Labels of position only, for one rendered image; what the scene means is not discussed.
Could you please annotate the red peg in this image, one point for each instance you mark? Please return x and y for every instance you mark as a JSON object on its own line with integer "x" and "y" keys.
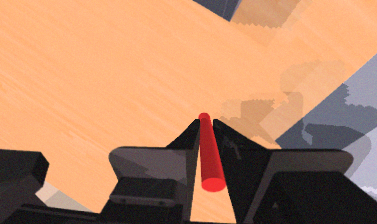
{"x": 212, "y": 178}

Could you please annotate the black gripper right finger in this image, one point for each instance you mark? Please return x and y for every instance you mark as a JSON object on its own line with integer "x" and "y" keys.
{"x": 248, "y": 167}

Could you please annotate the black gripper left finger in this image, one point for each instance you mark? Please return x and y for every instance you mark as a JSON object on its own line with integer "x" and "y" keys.
{"x": 178, "y": 161}

